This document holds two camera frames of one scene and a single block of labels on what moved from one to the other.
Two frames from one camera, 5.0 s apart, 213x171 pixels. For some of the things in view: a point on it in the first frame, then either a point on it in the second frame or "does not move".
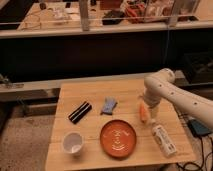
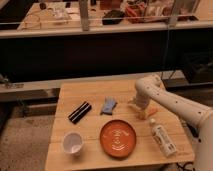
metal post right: x=173 y=19 does not move
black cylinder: x=79 y=112 does not move
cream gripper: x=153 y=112 → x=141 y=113
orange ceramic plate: x=118 y=138 does not move
